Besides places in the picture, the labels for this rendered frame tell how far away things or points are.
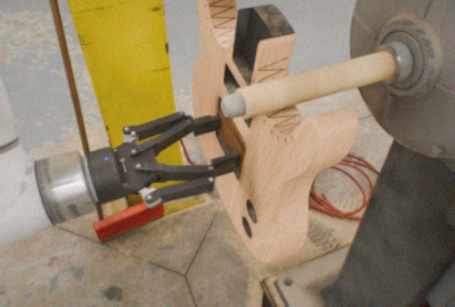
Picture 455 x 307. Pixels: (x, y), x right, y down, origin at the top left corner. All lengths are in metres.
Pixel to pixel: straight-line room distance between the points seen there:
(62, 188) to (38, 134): 1.91
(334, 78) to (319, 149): 0.09
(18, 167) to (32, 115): 2.05
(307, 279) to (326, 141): 1.03
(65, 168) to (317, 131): 0.32
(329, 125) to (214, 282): 1.36
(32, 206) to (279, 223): 0.31
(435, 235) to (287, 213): 0.39
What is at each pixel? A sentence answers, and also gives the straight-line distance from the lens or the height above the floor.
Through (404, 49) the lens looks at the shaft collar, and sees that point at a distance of 0.49.
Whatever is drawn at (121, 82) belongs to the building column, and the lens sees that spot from 1.40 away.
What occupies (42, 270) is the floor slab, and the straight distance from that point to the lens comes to 1.86.
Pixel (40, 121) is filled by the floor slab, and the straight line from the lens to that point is 2.52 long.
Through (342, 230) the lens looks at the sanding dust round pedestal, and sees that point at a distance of 1.86.
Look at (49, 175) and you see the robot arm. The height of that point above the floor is 1.13.
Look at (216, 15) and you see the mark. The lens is 0.57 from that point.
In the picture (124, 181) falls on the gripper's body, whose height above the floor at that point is 1.09.
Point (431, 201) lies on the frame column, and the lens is 0.80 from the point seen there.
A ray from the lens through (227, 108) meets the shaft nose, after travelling 0.39.
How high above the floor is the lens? 1.50
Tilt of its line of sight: 44 degrees down
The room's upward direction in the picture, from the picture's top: straight up
